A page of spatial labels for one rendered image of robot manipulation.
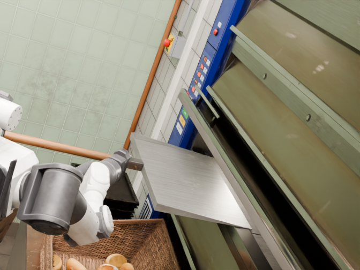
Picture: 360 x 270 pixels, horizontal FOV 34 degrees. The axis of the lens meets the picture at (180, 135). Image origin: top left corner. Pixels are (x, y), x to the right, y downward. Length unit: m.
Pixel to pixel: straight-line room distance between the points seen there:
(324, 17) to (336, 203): 0.58
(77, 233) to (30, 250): 1.07
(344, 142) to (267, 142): 0.39
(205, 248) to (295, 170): 0.60
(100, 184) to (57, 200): 0.46
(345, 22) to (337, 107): 0.27
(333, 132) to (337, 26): 0.32
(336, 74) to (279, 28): 0.44
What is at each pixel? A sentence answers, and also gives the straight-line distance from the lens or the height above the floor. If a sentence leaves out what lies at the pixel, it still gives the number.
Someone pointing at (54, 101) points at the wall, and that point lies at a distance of 3.28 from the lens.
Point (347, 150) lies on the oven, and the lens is 1.55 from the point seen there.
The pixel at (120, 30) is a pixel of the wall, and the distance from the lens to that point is 3.18.
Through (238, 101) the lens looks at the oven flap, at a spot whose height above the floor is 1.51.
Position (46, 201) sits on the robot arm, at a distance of 1.36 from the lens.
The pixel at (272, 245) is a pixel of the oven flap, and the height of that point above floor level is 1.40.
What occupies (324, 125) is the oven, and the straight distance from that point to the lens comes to 1.66.
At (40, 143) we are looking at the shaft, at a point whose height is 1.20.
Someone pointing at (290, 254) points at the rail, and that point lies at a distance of 1.42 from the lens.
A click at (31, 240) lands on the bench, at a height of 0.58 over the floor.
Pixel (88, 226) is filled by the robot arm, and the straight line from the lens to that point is 1.52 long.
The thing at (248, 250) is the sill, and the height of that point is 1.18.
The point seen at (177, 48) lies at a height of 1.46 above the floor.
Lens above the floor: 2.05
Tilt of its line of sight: 20 degrees down
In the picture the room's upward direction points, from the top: 21 degrees clockwise
